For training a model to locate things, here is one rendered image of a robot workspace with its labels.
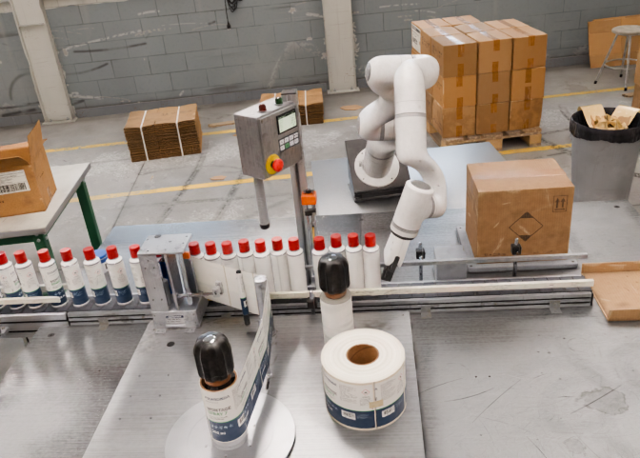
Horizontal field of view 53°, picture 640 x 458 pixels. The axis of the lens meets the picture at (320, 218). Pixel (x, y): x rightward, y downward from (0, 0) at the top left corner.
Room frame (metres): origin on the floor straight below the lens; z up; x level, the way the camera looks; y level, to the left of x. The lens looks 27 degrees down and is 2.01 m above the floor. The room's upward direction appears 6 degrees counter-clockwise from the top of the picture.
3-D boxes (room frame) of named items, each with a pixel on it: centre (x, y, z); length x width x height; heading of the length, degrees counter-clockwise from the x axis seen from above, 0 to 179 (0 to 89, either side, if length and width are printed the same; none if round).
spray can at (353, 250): (1.68, -0.09, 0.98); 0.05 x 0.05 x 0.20
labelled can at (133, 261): (1.75, 0.59, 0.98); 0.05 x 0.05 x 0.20
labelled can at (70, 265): (1.78, 0.81, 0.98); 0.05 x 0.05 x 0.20
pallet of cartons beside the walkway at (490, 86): (5.44, -1.45, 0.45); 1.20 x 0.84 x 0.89; 3
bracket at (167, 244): (1.64, 0.46, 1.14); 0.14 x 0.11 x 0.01; 84
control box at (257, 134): (1.79, 0.12, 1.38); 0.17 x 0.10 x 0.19; 139
